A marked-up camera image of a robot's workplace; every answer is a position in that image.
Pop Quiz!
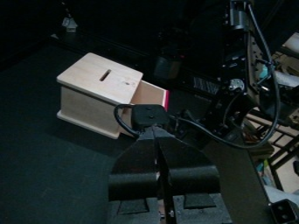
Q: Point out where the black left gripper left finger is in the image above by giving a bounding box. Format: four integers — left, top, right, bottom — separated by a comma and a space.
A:
106, 125, 161, 224

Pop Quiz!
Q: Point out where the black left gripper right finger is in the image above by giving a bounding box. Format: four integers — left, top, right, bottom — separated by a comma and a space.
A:
154, 125, 230, 224

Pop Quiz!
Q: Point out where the black metal rack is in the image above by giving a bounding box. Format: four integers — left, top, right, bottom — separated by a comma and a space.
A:
244, 106, 299, 192

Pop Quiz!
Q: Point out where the black rounded box with screws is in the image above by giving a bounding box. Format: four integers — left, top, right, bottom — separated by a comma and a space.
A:
266, 199, 299, 224

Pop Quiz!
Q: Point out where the wooden drawer with pink front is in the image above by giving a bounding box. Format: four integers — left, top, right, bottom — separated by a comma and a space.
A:
120, 80, 170, 138

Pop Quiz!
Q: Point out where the wooden box with slot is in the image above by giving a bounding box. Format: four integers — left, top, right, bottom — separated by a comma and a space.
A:
56, 52, 145, 140

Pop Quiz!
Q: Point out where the small white clamp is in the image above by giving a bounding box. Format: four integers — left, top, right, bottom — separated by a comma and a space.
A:
60, 16, 80, 33

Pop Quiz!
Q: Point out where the black frame beam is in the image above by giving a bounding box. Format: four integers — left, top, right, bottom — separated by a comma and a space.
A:
201, 139, 273, 224

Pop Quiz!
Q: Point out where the thin black camera cable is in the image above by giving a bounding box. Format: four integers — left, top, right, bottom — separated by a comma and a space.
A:
112, 103, 141, 138

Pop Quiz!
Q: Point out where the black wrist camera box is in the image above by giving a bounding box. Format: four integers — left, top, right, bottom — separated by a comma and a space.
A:
130, 103, 172, 130

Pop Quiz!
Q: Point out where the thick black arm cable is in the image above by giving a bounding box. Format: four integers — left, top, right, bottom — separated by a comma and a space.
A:
168, 1, 282, 151

